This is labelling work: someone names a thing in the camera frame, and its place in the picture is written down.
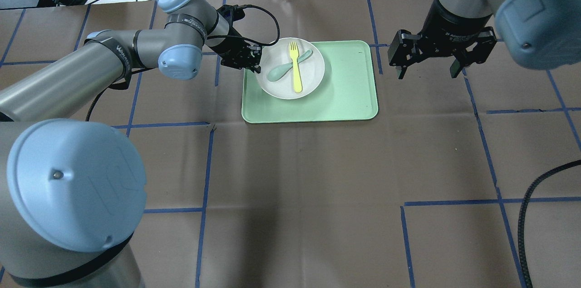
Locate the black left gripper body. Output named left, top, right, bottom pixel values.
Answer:
left=216, top=29, right=263, bottom=70

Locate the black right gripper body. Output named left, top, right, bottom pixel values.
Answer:
left=388, top=27, right=497, bottom=68

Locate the teal plastic spoon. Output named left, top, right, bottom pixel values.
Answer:
left=267, top=50, right=313, bottom=82

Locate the yellow plastic fork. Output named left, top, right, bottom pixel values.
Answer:
left=289, top=41, right=303, bottom=93

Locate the white round plate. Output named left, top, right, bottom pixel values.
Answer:
left=249, top=37, right=325, bottom=100

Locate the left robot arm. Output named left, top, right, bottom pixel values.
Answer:
left=1, top=0, right=261, bottom=288

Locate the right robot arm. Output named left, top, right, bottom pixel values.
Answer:
left=388, top=0, right=581, bottom=79

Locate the light green tray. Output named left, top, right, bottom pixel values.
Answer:
left=241, top=40, right=379, bottom=123

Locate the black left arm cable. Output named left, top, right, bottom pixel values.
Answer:
left=231, top=5, right=281, bottom=48

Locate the black corrugated cable right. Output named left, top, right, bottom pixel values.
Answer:
left=518, top=159, right=581, bottom=288

